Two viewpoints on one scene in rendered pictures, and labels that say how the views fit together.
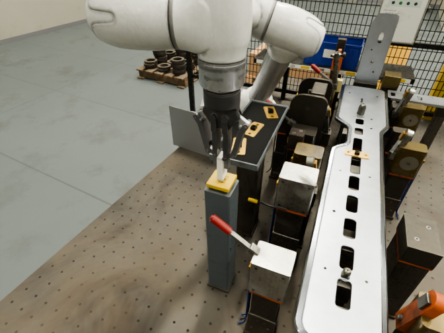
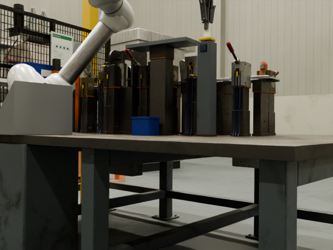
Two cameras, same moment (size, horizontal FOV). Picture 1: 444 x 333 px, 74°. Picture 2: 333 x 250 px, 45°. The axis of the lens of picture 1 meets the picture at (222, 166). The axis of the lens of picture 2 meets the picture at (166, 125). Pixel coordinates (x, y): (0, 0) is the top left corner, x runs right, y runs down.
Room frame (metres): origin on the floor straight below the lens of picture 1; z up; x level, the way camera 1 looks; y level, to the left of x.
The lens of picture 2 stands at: (0.36, 1.87, 0.75)
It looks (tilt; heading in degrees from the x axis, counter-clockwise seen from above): 0 degrees down; 282
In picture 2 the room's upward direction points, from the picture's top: 1 degrees clockwise
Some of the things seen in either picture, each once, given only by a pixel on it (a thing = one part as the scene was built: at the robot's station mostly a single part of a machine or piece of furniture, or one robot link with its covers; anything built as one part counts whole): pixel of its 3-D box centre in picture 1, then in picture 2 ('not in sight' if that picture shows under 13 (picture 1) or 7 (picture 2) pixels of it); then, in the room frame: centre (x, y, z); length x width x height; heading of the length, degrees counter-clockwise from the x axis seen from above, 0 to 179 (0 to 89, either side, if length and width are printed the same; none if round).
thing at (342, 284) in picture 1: (330, 306); not in sight; (0.39, -0.29, 0.84); 0.05 x 0.05 x 0.29; 68
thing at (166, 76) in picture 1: (182, 55); not in sight; (4.45, 0.59, 0.22); 1.21 x 0.84 x 0.44; 150
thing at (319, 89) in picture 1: (302, 141); (127, 91); (1.05, -0.35, 0.94); 0.18 x 0.13 x 0.49; 158
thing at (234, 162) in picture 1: (253, 129); (161, 45); (0.79, -0.10, 1.16); 0.37 x 0.14 x 0.02; 158
